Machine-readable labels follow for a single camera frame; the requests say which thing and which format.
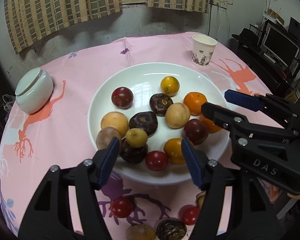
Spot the orange tangerine front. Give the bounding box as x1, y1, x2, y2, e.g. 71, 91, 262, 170
199, 114, 222, 134

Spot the orange tangerine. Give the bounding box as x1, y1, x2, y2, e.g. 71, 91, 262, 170
199, 114, 222, 134
183, 92, 207, 116

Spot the large dark red plum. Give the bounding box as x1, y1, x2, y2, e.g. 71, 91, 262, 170
183, 119, 209, 146

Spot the small longan with stem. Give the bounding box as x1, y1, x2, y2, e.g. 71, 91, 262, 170
196, 191, 206, 209

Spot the red cherry tomato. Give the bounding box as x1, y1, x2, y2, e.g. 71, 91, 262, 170
181, 206, 200, 225
145, 151, 169, 171
110, 197, 134, 218

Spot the yellowish round fruit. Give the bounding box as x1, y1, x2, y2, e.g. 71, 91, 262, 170
165, 103, 191, 129

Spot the small yellow tomato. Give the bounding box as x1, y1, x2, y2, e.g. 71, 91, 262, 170
164, 138, 186, 165

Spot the speckled tan passion fruit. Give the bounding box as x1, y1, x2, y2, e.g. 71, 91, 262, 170
126, 224, 157, 240

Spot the green yellow tomato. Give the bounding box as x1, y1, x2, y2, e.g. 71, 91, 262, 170
160, 76, 180, 96

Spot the small green longan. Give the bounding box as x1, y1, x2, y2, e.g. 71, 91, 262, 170
126, 128, 148, 148

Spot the large yellow passion fruit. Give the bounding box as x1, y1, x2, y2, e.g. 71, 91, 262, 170
100, 112, 129, 138

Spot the small dark red plum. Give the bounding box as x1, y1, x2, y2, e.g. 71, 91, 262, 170
111, 87, 134, 109

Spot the dark purple mangosteen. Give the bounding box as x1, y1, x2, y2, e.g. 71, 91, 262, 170
119, 139, 148, 164

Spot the person right hand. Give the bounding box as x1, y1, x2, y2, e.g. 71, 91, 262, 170
264, 181, 300, 202

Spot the computer monitor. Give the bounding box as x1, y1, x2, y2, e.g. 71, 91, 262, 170
261, 25, 299, 67

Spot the black hat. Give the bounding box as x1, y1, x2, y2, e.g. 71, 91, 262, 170
231, 28, 258, 46

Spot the dark wrinkled passion fruit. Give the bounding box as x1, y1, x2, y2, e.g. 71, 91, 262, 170
156, 219, 187, 240

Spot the patterned paper cup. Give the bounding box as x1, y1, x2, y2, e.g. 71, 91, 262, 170
192, 34, 218, 67

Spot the pink patterned tablecloth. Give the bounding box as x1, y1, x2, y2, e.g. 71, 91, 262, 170
0, 31, 283, 240

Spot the white oval plate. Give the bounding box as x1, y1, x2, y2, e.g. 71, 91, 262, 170
87, 62, 231, 186

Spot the white lidded ceramic jar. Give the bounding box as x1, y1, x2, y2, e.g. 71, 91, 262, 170
15, 67, 54, 114

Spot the left striped curtain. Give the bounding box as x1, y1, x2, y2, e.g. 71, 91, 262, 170
3, 0, 123, 55

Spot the wall power strip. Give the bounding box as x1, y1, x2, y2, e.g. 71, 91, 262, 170
210, 0, 228, 9

